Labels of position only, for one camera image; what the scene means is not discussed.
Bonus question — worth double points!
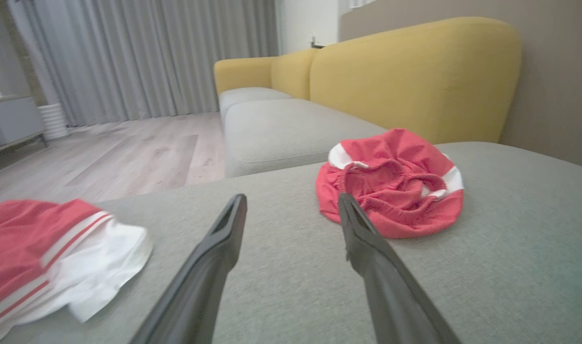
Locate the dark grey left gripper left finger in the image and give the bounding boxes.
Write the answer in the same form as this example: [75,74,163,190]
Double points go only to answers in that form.
[129,193,248,344]

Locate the red garment with white stripes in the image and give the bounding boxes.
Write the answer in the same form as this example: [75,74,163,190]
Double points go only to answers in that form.
[0,198,154,344]

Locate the red shorts with white band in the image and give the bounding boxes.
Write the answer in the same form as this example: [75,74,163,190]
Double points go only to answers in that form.
[315,128,465,239]

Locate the grey low cabinet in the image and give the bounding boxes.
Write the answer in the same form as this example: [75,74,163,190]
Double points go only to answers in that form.
[0,93,48,158]

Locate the yellow and grey sofa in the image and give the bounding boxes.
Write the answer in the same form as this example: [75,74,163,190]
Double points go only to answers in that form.
[0,17,582,344]

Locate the grey pleated curtain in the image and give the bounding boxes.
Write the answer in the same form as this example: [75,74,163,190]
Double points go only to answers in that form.
[7,0,280,127]

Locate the white ribbed cylinder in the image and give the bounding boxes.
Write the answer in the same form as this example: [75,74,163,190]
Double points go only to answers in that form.
[37,103,71,140]

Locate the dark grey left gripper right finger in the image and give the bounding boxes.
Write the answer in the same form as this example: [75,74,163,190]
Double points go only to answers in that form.
[338,192,463,344]

